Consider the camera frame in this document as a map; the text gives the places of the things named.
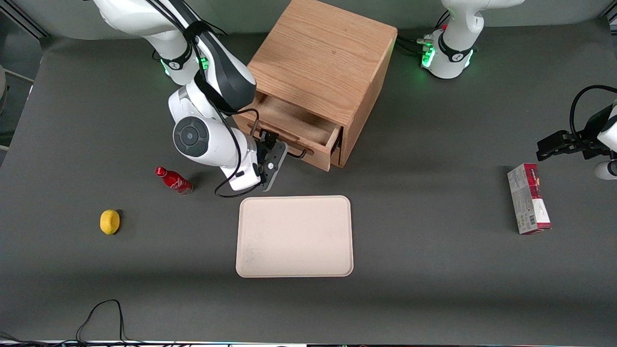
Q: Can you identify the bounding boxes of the black left arm base cables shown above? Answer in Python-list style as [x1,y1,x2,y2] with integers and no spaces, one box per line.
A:
[395,10,452,56]

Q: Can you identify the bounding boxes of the black cable on table edge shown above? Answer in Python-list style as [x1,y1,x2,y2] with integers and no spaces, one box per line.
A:
[0,299,179,347]

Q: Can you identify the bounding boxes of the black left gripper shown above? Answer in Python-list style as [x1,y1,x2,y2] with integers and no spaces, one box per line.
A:
[536,106,614,162]

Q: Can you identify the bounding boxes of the beige plastic tray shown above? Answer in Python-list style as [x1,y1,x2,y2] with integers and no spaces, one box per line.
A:
[236,195,354,278]

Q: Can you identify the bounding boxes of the black right arm wrist cable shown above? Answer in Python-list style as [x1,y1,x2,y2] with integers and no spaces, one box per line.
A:
[145,0,262,199]

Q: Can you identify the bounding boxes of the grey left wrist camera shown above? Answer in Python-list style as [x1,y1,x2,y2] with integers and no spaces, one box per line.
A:
[594,160,617,181]

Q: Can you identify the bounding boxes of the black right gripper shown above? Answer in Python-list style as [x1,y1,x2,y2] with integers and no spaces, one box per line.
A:
[257,129,289,191]

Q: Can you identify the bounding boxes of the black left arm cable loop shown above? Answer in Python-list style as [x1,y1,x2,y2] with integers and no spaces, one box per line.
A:
[570,85,617,141]

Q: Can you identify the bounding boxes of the grey and red carton box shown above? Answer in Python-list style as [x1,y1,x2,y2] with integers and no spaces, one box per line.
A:
[507,163,552,235]

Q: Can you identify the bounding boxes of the red cola bottle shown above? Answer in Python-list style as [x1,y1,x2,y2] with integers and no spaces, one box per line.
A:
[155,166,194,196]

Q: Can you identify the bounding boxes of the yellow lemon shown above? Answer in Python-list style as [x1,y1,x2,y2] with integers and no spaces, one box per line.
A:
[100,209,121,235]

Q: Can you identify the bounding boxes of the wooden drawer cabinet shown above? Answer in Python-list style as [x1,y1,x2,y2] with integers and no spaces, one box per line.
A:
[246,0,398,168]

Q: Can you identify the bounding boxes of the aluminium frame rail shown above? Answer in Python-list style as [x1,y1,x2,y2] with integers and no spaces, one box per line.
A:
[0,9,50,39]

